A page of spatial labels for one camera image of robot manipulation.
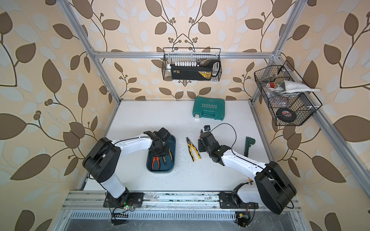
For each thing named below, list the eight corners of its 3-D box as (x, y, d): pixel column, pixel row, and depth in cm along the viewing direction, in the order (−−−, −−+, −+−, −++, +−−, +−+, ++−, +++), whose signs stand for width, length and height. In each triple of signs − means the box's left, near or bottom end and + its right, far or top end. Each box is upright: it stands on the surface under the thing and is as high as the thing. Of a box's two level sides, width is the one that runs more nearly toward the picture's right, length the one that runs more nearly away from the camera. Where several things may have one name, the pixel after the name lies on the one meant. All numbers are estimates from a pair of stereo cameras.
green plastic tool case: (191, 118, 113) (191, 113, 108) (195, 98, 127) (195, 93, 122) (223, 122, 110) (224, 117, 105) (224, 101, 124) (225, 96, 119)
